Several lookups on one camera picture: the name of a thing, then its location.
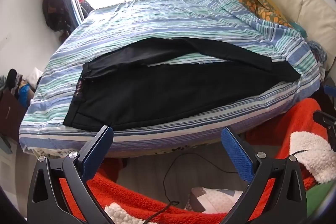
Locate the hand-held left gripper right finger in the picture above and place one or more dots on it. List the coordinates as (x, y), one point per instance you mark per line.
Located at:
(235, 153)

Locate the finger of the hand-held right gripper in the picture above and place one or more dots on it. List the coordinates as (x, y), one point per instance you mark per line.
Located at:
(326, 124)

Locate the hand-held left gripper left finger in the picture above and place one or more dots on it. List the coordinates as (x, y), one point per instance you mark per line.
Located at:
(101, 145)

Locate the black pants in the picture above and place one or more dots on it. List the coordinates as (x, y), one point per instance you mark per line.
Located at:
(157, 92)

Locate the red fleece blanket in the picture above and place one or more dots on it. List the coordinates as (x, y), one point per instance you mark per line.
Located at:
(296, 119)

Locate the white patterned box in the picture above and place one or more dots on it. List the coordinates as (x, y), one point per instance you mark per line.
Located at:
(218, 197)

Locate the multicoloured cloth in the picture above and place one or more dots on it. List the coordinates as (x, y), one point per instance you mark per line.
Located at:
(319, 56)

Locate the green cloth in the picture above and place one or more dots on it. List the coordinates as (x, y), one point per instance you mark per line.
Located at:
(319, 197)

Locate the blue bag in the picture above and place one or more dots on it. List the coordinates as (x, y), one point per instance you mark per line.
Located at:
(26, 95)

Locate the cream padded headboard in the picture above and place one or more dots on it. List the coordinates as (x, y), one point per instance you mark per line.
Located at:
(302, 3)

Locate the striped bed blanket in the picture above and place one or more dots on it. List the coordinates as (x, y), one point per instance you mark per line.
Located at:
(157, 19)

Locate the red clothes by window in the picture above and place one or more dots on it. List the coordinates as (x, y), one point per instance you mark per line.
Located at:
(84, 5)

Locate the dark hanging clothes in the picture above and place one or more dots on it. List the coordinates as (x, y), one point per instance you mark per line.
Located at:
(55, 3)

